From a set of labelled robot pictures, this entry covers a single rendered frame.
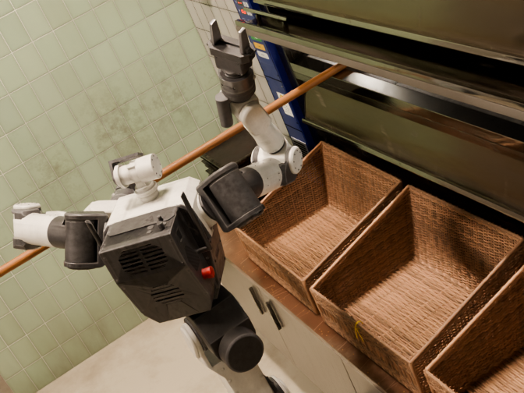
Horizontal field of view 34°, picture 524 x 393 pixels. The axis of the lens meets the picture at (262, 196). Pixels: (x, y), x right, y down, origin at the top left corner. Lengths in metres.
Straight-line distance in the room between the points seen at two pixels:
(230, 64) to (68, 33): 1.88
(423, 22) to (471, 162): 0.47
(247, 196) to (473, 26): 0.70
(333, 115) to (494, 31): 1.18
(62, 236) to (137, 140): 1.81
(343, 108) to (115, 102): 1.29
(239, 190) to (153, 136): 2.01
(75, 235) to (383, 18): 1.05
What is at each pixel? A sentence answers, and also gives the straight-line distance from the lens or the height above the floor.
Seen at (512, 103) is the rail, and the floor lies 1.43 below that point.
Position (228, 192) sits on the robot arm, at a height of 1.38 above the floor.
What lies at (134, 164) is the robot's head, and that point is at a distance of 2.23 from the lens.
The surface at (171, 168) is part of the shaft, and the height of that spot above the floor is 1.20.
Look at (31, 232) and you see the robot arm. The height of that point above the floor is 1.39.
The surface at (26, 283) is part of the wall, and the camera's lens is 4.20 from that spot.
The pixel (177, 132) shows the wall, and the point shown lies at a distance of 4.19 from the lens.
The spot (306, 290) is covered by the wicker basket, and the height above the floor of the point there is 0.69.
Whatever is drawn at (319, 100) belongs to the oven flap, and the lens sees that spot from 3.29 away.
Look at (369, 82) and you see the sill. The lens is 2.92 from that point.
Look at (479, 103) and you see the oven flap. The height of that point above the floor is 1.40.
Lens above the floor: 2.37
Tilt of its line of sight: 28 degrees down
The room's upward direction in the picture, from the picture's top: 24 degrees counter-clockwise
